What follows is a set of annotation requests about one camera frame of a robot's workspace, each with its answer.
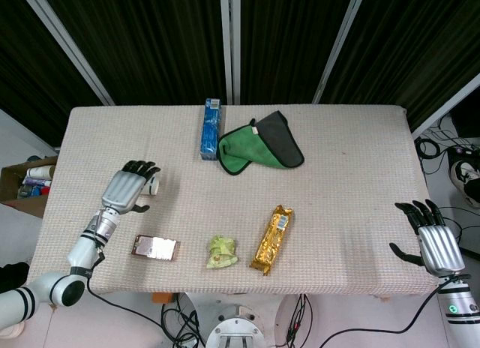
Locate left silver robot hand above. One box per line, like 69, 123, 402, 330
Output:
100, 160, 162, 216

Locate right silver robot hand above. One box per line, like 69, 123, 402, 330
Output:
388, 199, 466, 278

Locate white cylindrical container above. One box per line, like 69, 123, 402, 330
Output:
141, 174, 161, 199

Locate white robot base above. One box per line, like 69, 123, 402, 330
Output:
175, 292, 301, 348

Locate brown shiny snack packet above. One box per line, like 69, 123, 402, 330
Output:
130, 233, 182, 263

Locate black white sneaker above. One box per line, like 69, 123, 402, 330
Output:
449, 150, 480, 209

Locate white cylinder bottle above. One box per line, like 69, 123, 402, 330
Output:
25, 165, 56, 179

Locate brown cardboard box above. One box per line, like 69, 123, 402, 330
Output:
0, 155, 59, 219

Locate blue rectangular carton box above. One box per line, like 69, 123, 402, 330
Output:
198, 97, 222, 161

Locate beige checkered tablecloth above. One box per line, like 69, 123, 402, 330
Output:
27, 103, 440, 297

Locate crumpled green snack wrapper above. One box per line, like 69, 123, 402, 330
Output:
205, 234, 239, 269

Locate green grey microfiber cloth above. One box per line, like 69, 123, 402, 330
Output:
217, 109, 305, 176

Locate gold foil snack pack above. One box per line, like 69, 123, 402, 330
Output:
249, 204, 296, 277

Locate black cable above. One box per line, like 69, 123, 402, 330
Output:
309, 278, 451, 348
86, 246, 196, 348

